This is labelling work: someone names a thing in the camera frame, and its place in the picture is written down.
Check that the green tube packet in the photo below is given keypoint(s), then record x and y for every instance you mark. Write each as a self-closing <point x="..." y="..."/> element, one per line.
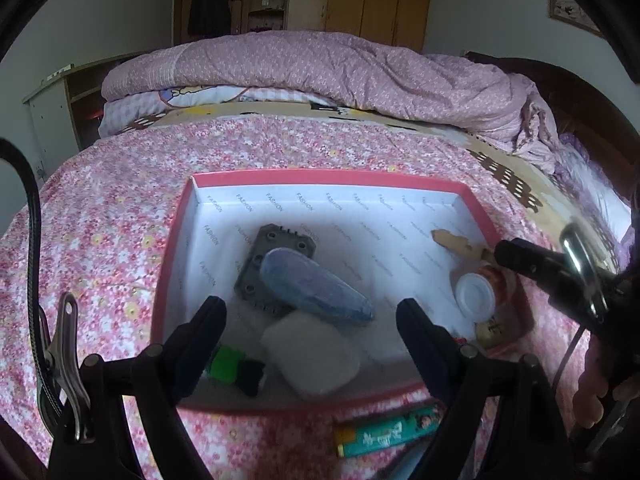
<point x="380" y="432"/>

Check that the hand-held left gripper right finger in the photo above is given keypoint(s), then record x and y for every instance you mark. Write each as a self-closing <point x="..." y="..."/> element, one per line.
<point x="425" y="350"/>

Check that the white and wood nightstand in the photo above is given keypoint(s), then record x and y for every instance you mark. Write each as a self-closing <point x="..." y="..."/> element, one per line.
<point x="50" y="120"/>

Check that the cartoon print blanket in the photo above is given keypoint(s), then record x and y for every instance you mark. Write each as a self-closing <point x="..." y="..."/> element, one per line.
<point x="200" y="100"/>

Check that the blue glittery oval case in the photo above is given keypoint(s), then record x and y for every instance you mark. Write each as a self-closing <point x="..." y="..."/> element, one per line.
<point x="320" y="290"/>

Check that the pink floral bedsheet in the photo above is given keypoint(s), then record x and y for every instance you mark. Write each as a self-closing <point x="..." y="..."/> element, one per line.
<point x="100" y="235"/>

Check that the pink cardboard box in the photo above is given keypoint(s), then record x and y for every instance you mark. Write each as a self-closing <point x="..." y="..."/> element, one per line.
<point x="350" y="220"/>

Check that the green and black toy figure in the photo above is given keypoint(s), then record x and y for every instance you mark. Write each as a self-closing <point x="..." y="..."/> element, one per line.
<point x="227" y="365"/>

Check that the white pill bottle orange label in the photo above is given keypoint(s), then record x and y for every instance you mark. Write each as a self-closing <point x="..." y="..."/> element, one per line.
<point x="475" y="295"/>

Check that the lilac curved plastic hook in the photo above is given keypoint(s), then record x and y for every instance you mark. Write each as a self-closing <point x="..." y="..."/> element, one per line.
<point x="415" y="462"/>

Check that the lilac pillow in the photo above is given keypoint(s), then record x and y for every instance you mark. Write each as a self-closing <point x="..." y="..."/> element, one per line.
<point x="590" y="180"/>

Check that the framed wall picture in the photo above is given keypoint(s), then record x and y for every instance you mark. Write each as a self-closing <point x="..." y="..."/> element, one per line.
<point x="570" y="5"/>

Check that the wooden wardrobe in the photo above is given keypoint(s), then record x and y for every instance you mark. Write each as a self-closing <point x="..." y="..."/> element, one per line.
<point x="350" y="0"/>

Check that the grey perforated plate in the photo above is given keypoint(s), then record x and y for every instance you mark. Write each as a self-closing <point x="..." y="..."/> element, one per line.
<point x="260" y="255"/>

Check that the dark hanging clothes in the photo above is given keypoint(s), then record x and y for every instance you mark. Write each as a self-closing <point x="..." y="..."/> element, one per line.
<point x="207" y="10"/>

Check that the pink quilt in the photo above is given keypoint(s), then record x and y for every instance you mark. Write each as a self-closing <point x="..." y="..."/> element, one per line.
<point x="350" y="70"/>

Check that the dark wooden headboard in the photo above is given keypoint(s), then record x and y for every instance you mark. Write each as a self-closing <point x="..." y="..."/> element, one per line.
<point x="575" y="95"/>

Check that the round wooden chess piece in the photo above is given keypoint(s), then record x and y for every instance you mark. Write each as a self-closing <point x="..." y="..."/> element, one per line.
<point x="495" y="331"/>

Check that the person's right hand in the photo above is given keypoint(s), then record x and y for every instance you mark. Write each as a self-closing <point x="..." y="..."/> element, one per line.
<point x="597" y="385"/>

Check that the metal spring clip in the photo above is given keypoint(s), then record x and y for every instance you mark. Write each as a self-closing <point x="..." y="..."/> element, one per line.
<point x="575" y="250"/>
<point x="65" y="340"/>

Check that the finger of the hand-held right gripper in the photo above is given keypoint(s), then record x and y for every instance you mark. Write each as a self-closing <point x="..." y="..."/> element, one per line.
<point x="520" y="256"/>

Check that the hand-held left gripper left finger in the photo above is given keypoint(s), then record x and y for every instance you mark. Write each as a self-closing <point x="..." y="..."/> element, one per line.
<point x="200" y="345"/>

